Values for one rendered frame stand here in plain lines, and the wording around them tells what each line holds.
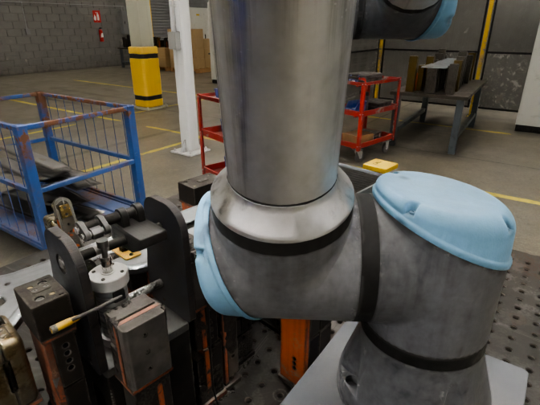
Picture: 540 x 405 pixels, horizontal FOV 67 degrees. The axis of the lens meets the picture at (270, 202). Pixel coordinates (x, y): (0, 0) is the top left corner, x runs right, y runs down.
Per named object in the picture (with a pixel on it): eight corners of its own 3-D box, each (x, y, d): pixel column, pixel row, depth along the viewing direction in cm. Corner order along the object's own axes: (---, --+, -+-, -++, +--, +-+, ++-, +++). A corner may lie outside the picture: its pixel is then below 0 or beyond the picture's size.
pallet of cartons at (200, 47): (213, 71, 1405) (210, 28, 1352) (198, 73, 1342) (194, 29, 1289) (186, 69, 1463) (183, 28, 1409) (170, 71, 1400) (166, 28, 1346)
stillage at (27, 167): (-33, 226, 322) (-73, 104, 284) (63, 194, 383) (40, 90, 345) (52, 273, 261) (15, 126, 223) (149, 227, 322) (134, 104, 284)
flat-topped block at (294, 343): (304, 354, 102) (311, 187, 84) (330, 371, 97) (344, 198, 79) (276, 378, 95) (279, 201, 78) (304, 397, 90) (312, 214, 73)
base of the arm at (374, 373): (498, 375, 45) (520, 302, 41) (471, 492, 34) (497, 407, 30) (369, 323, 53) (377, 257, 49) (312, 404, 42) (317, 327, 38)
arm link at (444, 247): (517, 364, 34) (564, 216, 28) (353, 357, 35) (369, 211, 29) (463, 280, 45) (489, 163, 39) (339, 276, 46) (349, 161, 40)
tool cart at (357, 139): (362, 145, 541) (369, 67, 502) (393, 152, 510) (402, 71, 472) (322, 157, 490) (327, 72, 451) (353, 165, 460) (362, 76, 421)
